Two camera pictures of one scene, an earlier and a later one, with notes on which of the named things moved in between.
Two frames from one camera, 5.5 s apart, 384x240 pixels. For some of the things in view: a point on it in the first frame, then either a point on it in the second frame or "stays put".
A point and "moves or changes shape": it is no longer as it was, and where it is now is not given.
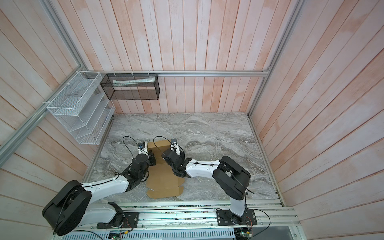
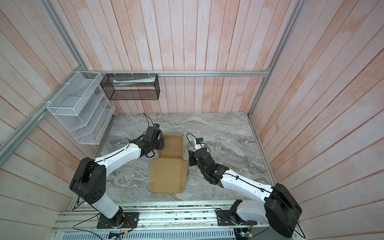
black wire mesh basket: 131,86 stays put
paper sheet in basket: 121,82 stays put
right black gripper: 182,155 to 192,156
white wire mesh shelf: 83,107 stays put
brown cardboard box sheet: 162,181 moves or changes shape
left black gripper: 151,157 to 161,142
